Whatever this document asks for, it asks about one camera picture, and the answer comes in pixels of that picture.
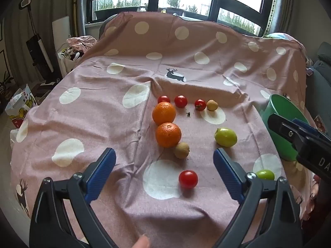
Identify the grey sofa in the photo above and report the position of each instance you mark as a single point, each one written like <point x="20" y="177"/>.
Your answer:
<point x="320" y="82"/>

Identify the green jujube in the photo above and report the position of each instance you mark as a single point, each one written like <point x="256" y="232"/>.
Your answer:
<point x="265" y="175"/>
<point x="225" y="137"/>

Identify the pink polka-dot blanket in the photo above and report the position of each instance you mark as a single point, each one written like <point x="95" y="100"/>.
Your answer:
<point x="103" y="124"/>

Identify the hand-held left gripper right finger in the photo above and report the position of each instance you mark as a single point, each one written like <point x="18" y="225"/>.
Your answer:
<point x="227" y="170"/>

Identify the patterned curtain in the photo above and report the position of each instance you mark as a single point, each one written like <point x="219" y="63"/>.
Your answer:
<point x="280" y="5"/>

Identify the white board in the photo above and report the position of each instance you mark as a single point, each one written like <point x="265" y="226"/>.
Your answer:
<point x="61" y="33"/>

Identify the small tan longan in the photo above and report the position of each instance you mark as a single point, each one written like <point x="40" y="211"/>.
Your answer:
<point x="181" y="150"/>
<point x="212" y="105"/>

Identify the upright vacuum cleaner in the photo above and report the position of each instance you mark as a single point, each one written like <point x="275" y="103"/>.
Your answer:
<point x="35" y="49"/>

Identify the green bowl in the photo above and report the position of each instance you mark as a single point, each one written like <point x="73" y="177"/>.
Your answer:
<point x="284" y="106"/>

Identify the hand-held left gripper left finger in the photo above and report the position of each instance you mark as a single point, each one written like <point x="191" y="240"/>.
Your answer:
<point x="102" y="170"/>

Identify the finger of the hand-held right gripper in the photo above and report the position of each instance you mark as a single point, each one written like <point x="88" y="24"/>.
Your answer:
<point x="283" y="131"/>
<point x="303" y="124"/>

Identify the orange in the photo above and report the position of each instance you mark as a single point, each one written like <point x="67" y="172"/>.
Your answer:
<point x="168" y="134"/>
<point x="164" y="113"/>

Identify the printed paper bag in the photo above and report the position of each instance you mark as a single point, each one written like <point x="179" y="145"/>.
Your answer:
<point x="18" y="103"/>

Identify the person's left hand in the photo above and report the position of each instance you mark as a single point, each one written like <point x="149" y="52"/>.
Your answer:
<point x="141" y="242"/>

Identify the light blue cloth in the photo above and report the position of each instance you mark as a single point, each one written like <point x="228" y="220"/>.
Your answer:
<point x="278" y="35"/>

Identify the pile of clothes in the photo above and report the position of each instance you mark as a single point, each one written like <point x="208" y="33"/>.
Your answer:
<point x="77" y="42"/>

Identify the red cherry tomato with stem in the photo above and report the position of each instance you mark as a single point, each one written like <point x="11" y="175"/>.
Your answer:
<point x="200" y="105"/>

